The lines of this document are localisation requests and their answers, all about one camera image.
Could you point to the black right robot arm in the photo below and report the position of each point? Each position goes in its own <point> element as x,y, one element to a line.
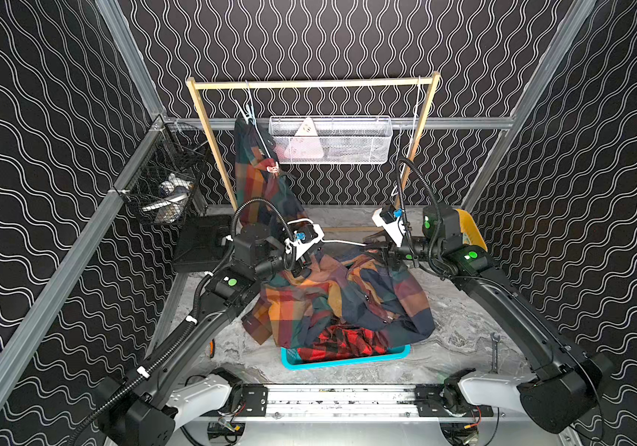
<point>565,382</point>

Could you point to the black box on floor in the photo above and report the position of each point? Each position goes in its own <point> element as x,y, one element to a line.
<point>202,243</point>

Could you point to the white wire hanger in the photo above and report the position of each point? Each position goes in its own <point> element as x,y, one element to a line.
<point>412,130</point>

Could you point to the black wire wall basket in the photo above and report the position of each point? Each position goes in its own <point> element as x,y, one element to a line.
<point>168,186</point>

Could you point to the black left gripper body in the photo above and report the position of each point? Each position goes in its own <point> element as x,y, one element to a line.
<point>302,261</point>

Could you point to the multicolour plaid shirt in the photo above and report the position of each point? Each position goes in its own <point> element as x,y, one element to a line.
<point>355,289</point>
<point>252,181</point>

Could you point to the green clothespin left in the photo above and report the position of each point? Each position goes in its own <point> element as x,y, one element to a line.
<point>248,113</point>

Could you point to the wooden clothes rack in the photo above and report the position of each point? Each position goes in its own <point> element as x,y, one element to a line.
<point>195,89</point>

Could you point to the pink triangular item in basket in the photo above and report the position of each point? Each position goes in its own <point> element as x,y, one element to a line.
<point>304,145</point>

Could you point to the steel wrench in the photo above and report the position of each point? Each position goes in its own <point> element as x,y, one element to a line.
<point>496,341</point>

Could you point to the red black plaid shirt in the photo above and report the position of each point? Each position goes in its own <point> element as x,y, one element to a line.
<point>339,342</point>

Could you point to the white wire mesh basket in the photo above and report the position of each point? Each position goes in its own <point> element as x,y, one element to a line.
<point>346,140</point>

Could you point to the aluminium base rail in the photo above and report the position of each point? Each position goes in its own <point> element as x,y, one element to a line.
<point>360,403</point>

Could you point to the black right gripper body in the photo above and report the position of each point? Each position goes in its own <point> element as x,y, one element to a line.
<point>395,252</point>

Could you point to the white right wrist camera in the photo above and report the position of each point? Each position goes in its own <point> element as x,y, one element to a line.
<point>391,221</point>

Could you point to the pink clothespin on shirt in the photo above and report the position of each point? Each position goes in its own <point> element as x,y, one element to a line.
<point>272,167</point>

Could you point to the yellow plastic tray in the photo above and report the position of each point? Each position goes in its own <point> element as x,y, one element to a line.
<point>470,233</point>

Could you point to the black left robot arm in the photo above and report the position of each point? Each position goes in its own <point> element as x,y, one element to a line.
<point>138,410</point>

